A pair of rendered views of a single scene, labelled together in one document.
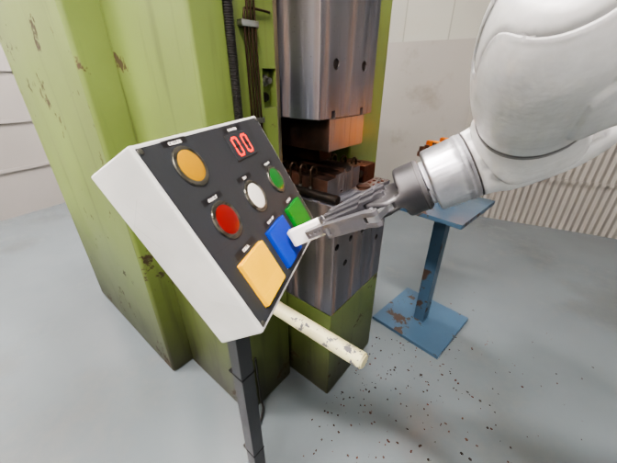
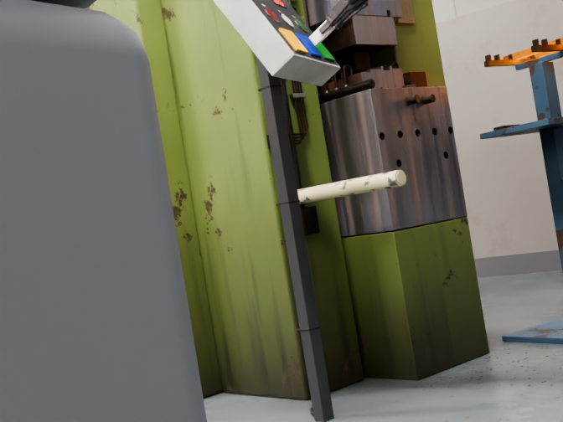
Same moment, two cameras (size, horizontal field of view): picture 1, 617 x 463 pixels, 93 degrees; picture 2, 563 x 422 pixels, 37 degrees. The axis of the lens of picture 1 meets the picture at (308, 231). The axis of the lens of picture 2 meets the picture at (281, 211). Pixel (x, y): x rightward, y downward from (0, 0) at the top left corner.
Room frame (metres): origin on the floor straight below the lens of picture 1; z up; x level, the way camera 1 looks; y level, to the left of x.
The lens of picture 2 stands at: (-1.78, -0.20, 0.57)
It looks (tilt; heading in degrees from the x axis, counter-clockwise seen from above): 0 degrees down; 10
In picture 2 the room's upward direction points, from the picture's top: 9 degrees counter-clockwise
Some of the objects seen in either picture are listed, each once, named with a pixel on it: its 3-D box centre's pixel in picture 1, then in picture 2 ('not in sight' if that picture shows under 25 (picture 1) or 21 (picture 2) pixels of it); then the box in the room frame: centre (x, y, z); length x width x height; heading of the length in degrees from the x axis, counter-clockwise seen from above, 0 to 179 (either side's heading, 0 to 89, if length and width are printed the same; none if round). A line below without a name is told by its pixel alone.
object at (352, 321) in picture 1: (306, 306); (380, 297); (1.16, 0.01, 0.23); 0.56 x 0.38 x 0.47; 50
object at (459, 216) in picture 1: (446, 205); (550, 125); (1.30, -0.67, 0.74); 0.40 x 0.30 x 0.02; 133
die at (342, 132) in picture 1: (297, 126); (331, 46); (1.11, 0.04, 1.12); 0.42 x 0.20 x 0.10; 50
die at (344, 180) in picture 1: (298, 170); (338, 92); (1.11, 0.04, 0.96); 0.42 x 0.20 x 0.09; 50
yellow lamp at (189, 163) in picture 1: (191, 165); not in sight; (0.38, 0.16, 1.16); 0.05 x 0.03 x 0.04; 140
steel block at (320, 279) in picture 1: (306, 226); (359, 167); (1.16, 0.01, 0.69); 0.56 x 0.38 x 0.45; 50
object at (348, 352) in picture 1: (299, 321); (344, 187); (0.65, 0.03, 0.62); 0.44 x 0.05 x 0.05; 50
